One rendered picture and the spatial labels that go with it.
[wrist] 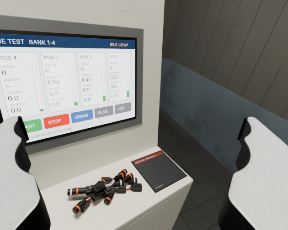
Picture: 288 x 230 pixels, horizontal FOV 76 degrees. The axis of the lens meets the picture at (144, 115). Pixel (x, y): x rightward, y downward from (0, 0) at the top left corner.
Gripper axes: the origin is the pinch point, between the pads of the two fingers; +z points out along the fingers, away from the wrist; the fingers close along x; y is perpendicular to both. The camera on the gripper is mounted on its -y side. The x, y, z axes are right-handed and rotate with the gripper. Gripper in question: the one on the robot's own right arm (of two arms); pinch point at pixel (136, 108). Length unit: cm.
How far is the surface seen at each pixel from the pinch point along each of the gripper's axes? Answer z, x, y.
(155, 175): 36, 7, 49
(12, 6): 38.1, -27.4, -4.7
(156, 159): 45, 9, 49
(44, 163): 30, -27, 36
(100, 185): 26, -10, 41
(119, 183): 30, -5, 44
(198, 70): 210, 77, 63
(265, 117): 125, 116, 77
